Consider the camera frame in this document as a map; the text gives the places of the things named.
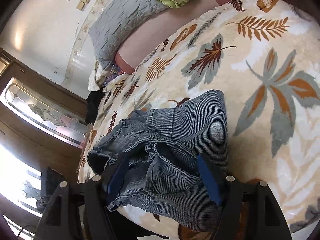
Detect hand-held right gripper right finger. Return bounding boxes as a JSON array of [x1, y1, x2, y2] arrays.
[[197, 153, 292, 240]]

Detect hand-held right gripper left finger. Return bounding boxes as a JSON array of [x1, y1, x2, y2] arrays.
[[35, 152, 130, 240]]

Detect blue denim pants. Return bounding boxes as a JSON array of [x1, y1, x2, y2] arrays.
[[87, 89, 229, 232]]

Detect wooden stained glass door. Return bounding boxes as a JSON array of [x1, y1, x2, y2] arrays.
[[0, 49, 92, 240]]

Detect black garment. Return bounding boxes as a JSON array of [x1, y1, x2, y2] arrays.
[[86, 89, 105, 126]]

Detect white floral cloth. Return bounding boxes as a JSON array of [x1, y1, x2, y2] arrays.
[[88, 62, 110, 92]]

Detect purple patterned cloth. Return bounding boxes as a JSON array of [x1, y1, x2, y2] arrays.
[[105, 64, 125, 87]]

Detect leaf print blanket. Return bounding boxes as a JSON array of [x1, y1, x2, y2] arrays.
[[77, 0, 320, 240]]

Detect pink and red sofa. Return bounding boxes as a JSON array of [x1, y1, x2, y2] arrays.
[[115, 0, 320, 75]]

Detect grey quilted pillow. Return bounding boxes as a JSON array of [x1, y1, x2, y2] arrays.
[[89, 0, 170, 68]]

